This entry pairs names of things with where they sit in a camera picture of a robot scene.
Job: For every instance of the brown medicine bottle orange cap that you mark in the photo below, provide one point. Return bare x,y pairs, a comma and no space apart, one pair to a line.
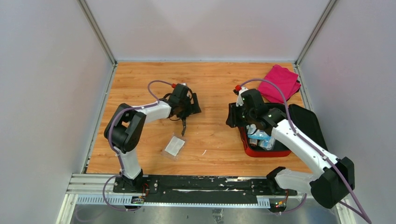
253,142

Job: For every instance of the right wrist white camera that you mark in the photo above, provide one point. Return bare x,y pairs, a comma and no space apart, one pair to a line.
238,91

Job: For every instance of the black handled scissors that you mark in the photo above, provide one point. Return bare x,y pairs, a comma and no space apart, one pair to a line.
184,126

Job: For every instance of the red black medicine kit case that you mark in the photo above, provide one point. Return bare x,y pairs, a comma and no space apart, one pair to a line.
298,131

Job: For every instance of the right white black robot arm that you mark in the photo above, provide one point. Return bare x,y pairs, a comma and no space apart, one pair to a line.
331,178

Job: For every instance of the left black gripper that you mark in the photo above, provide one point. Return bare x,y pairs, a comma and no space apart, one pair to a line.
193,108

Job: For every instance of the pink folded cloth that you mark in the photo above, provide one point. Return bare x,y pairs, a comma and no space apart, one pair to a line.
284,79

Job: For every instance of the clear bag teal header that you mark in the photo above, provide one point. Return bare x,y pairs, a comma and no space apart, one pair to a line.
266,144

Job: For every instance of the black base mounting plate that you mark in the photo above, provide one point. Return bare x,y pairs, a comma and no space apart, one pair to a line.
192,189

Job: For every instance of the clear bag white gauze pad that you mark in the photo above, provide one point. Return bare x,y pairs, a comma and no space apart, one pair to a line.
174,147

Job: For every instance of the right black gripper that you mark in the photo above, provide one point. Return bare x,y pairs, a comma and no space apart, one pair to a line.
232,120

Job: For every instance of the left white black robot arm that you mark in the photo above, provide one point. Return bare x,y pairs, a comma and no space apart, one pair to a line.
124,129

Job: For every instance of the blue white mask packet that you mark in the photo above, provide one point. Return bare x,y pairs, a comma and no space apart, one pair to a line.
254,133

